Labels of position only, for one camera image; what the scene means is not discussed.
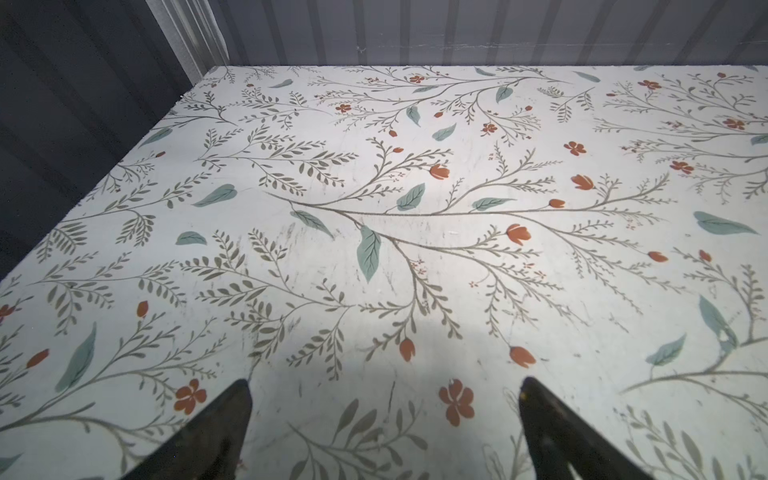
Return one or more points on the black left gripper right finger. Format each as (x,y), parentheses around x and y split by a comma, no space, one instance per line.
(562,445)

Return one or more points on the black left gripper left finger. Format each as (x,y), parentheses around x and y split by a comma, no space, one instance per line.
(207,447)

